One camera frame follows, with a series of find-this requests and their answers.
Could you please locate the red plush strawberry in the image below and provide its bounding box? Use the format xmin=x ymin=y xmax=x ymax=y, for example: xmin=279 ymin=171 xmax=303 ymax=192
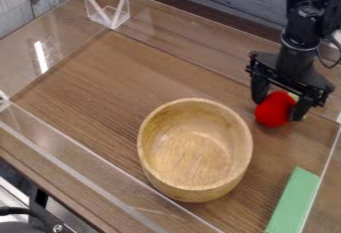
xmin=254 ymin=91 xmax=298 ymax=127

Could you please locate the clear acrylic front panel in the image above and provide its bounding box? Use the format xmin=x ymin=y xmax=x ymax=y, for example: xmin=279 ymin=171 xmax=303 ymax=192
xmin=0 ymin=91 xmax=223 ymax=233

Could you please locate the black cable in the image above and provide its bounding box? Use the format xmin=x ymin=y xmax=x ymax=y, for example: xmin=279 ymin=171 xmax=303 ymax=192
xmin=0 ymin=206 xmax=45 ymax=233

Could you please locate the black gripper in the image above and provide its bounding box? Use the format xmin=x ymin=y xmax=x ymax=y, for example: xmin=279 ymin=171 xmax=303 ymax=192
xmin=244 ymin=51 xmax=334 ymax=121

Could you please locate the green rectangular block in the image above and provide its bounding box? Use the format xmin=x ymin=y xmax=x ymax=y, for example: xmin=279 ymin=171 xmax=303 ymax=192
xmin=263 ymin=167 xmax=319 ymax=233

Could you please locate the black metal table bracket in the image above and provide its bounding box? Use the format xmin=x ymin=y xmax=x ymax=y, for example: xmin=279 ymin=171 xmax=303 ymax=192
xmin=29 ymin=187 xmax=77 ymax=233

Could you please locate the wooden bowl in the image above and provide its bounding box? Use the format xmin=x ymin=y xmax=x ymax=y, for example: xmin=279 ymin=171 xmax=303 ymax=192
xmin=137 ymin=98 xmax=252 ymax=203

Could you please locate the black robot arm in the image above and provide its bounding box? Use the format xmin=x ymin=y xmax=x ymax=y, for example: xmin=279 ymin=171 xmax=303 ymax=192
xmin=246 ymin=0 xmax=341 ymax=121

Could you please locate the clear acrylic corner bracket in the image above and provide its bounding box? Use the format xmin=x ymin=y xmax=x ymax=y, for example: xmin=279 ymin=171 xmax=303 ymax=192
xmin=84 ymin=0 xmax=131 ymax=30

